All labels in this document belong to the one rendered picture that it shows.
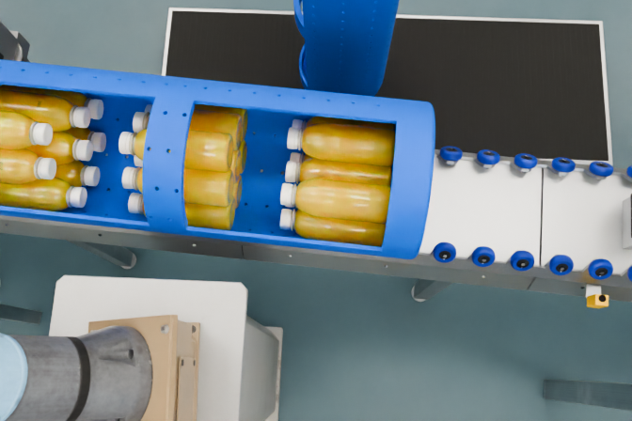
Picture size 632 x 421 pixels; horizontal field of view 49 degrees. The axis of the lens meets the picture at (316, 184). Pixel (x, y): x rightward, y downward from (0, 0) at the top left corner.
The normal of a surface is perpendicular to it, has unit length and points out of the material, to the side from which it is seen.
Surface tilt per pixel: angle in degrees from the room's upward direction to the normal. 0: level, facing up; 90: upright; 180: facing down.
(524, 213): 0
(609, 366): 0
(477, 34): 0
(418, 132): 17
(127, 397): 34
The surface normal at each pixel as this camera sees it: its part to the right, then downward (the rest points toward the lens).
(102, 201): 0.05, -0.77
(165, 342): -0.66, -0.19
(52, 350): 0.58, -0.75
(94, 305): -0.01, -0.25
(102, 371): 0.50, -0.37
